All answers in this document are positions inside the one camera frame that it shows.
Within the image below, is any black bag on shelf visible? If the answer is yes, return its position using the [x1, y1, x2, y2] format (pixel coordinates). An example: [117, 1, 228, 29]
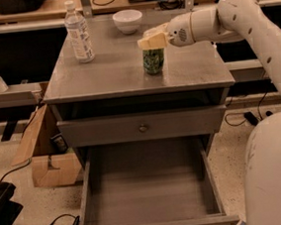
[0, 0, 46, 15]

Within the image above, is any closed grey top drawer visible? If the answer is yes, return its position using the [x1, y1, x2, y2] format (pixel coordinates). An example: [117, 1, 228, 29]
[57, 104, 226, 148]

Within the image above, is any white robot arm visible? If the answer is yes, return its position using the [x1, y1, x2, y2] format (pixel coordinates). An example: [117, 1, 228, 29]
[138, 0, 281, 225]

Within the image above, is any white ceramic bowl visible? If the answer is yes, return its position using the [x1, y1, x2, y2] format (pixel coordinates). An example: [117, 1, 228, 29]
[113, 9, 142, 35]

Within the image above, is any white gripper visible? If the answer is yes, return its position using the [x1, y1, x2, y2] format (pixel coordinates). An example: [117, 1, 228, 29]
[138, 13, 195, 51]

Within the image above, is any green soda can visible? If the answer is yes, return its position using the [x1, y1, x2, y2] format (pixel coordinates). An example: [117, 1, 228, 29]
[142, 49, 164, 74]

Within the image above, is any clear plastic water bottle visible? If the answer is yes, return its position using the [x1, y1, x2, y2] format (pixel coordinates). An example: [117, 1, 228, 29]
[64, 0, 94, 63]

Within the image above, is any black floor cable right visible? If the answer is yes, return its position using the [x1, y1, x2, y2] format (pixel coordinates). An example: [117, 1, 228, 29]
[222, 91, 275, 130]

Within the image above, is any grey drawer cabinet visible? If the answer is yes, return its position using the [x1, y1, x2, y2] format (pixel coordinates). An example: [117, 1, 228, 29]
[45, 15, 234, 162]

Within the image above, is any open grey middle drawer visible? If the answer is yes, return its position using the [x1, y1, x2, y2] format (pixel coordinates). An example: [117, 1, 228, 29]
[79, 136, 239, 225]

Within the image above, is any brown cardboard box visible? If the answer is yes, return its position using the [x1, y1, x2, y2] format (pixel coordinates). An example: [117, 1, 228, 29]
[11, 104, 82, 187]

